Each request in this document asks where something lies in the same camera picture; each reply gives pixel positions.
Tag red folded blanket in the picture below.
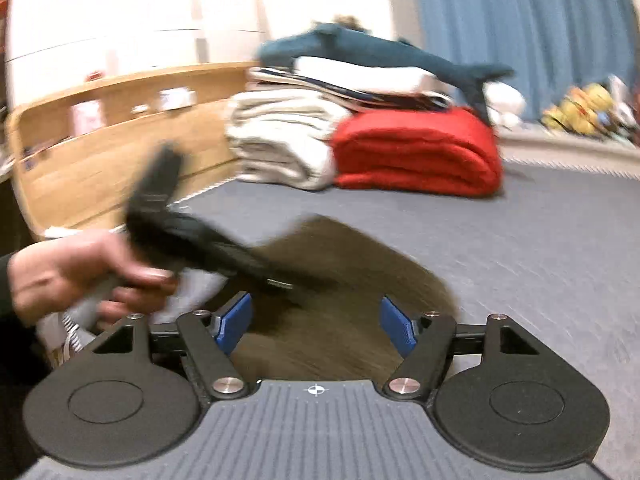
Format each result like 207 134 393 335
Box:
330 106 504 200

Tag white striped cloth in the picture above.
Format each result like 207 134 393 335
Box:
37 227 236 366

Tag brown pants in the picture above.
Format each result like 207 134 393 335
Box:
229 215 457 382

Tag pink and white box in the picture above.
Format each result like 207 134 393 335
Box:
69 99 107 137

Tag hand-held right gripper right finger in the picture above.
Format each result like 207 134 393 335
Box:
380 295 547 401

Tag wooden bed frame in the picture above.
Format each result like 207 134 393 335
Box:
7 61 262 242

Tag person's left hand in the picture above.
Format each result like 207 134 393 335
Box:
9 231 180 328

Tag striped folded cloth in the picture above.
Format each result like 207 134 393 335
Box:
247 66 453 112

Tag blue shark plush toy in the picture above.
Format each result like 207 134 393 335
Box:
256 21 517 122

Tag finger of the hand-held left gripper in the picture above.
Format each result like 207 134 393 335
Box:
197 220 308 307

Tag beige folded blanket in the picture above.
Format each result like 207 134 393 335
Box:
224 90 342 192

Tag yellow plush toys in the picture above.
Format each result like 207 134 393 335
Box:
541 81 618 137

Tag blue curtain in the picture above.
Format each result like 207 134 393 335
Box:
409 0 637 125

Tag white plush toy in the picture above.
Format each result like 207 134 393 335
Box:
486 81 527 127

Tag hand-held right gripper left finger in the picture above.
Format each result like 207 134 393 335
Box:
94 291 254 401

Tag grey bed sheet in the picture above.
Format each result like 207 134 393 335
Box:
30 160 640 480

